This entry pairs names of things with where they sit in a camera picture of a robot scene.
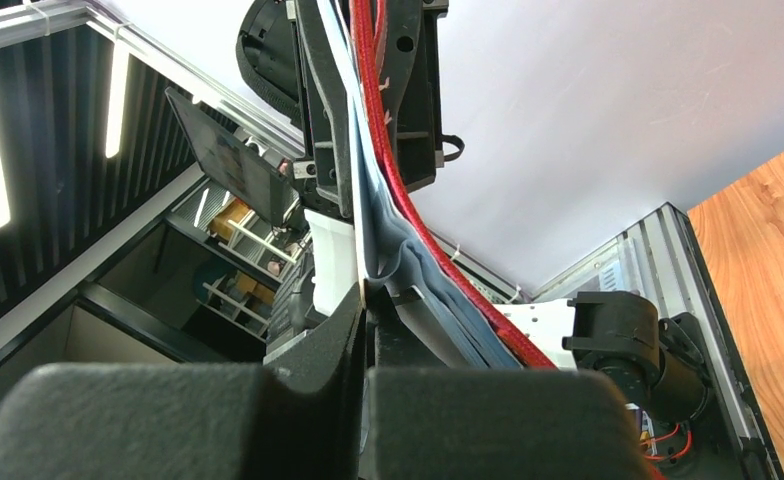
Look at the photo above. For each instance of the tilted monitor screen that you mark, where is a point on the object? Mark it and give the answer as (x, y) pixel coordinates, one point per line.
(232, 164)

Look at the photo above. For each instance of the white cards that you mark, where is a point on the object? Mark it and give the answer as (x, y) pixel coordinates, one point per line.
(450, 317)

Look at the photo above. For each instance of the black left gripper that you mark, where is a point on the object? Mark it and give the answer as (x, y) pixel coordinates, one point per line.
(410, 78)

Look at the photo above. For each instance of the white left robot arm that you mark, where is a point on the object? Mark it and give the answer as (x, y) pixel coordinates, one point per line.
(656, 362)

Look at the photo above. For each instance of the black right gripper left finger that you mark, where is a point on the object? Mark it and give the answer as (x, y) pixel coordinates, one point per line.
(296, 417)

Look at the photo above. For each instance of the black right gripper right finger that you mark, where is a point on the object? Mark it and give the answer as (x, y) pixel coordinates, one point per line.
(426, 419)

